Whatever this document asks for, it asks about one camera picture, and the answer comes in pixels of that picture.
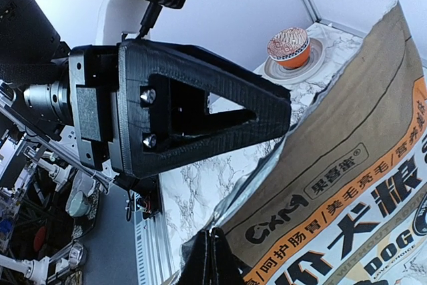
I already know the brown white dog food bag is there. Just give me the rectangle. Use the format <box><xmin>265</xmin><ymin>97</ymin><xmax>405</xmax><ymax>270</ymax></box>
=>
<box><xmin>201</xmin><ymin>2</ymin><xmax>426</xmax><ymax>284</ymax></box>

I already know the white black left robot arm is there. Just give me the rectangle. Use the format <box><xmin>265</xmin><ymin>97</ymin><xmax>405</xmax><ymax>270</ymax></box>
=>
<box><xmin>1</xmin><ymin>0</ymin><xmax>291</xmax><ymax>180</ymax></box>

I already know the front aluminium frame rail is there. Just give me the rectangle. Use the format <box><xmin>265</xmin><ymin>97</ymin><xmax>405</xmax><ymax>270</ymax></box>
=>
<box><xmin>133</xmin><ymin>176</ymin><xmax>177</xmax><ymax>284</ymax></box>

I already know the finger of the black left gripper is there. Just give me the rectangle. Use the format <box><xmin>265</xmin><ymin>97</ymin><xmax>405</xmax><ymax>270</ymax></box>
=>
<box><xmin>109</xmin><ymin>40</ymin><xmax>291</xmax><ymax>179</ymax></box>

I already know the red patterned ceramic bowl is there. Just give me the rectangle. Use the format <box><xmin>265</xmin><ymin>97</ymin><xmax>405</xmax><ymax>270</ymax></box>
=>
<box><xmin>267</xmin><ymin>27</ymin><xmax>310</xmax><ymax>69</ymax></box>

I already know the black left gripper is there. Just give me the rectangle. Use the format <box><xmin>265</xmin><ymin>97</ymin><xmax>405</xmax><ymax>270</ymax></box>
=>
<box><xmin>69</xmin><ymin>43</ymin><xmax>133</xmax><ymax>180</ymax></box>

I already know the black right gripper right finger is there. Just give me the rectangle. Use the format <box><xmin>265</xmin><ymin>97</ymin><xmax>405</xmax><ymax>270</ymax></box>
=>
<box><xmin>211</xmin><ymin>228</ymin><xmax>245</xmax><ymax>285</ymax></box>

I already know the beige ceramic plate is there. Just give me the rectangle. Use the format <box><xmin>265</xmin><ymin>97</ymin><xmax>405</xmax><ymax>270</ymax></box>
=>
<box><xmin>261</xmin><ymin>38</ymin><xmax>326</xmax><ymax>85</ymax></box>

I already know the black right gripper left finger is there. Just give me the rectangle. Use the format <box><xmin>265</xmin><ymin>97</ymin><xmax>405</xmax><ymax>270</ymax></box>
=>
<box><xmin>178</xmin><ymin>230</ymin><xmax>211</xmax><ymax>285</ymax></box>

